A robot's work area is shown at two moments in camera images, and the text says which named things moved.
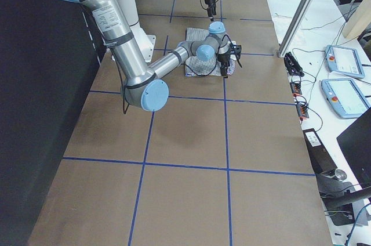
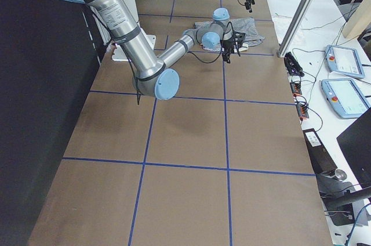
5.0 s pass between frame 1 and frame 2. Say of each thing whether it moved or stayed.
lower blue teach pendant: stayed
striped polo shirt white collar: moved
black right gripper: moved
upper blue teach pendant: stayed
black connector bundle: stayed
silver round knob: stayed
